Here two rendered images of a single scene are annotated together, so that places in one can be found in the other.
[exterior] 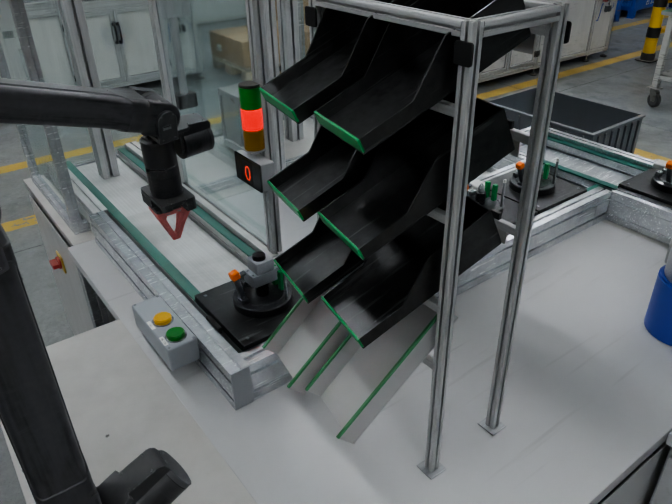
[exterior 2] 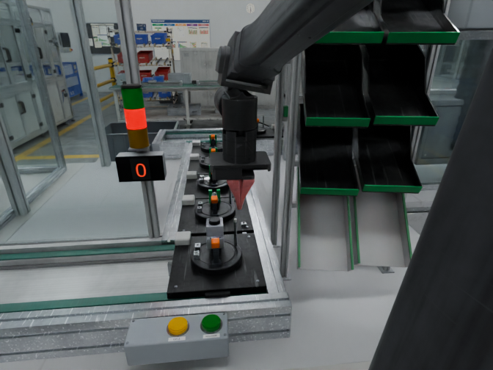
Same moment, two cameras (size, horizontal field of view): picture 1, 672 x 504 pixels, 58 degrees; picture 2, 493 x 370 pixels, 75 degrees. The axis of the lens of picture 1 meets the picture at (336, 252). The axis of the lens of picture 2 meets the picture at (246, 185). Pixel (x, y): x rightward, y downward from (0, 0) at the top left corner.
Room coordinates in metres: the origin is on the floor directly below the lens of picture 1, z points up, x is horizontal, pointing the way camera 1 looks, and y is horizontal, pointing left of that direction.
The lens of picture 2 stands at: (0.73, 0.75, 1.51)
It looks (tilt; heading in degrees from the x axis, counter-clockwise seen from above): 24 degrees down; 300
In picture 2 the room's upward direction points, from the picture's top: straight up
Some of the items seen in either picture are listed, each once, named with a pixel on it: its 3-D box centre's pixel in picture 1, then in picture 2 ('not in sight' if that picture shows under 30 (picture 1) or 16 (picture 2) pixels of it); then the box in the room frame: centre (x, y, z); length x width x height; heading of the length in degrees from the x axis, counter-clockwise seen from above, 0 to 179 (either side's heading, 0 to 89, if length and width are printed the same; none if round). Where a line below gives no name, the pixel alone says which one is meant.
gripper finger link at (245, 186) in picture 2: (169, 214); (232, 185); (1.02, 0.31, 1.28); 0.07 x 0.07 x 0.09; 36
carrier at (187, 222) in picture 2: not in sight; (214, 202); (1.32, -0.03, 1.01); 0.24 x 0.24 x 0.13; 36
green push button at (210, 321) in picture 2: (175, 335); (211, 324); (1.05, 0.35, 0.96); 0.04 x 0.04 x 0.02
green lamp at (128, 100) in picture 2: (250, 96); (133, 98); (1.39, 0.19, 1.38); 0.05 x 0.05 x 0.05
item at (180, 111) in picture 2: not in sight; (184, 109); (4.77, -3.84, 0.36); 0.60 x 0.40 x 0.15; 37
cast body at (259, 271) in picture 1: (263, 266); (215, 228); (1.17, 0.17, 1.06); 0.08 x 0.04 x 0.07; 126
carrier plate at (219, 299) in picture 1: (263, 303); (216, 261); (1.17, 0.17, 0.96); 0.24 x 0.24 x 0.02; 36
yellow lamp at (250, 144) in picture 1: (254, 138); (138, 136); (1.39, 0.19, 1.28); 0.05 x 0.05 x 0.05
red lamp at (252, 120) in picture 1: (252, 117); (135, 117); (1.39, 0.19, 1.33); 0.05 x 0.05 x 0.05
